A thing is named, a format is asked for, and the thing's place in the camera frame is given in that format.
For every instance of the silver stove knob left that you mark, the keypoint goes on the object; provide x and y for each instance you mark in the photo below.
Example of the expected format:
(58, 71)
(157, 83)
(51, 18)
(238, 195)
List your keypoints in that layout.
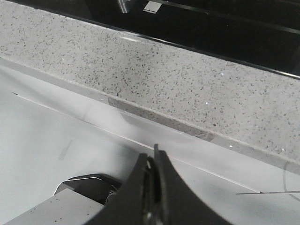
(150, 6)

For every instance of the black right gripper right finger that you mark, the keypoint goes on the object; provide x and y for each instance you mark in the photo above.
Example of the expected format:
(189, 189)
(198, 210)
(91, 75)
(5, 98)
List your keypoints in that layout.
(179, 205)

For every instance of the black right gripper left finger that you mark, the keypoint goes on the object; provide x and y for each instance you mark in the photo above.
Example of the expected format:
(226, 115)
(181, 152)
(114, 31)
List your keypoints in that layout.
(126, 208)

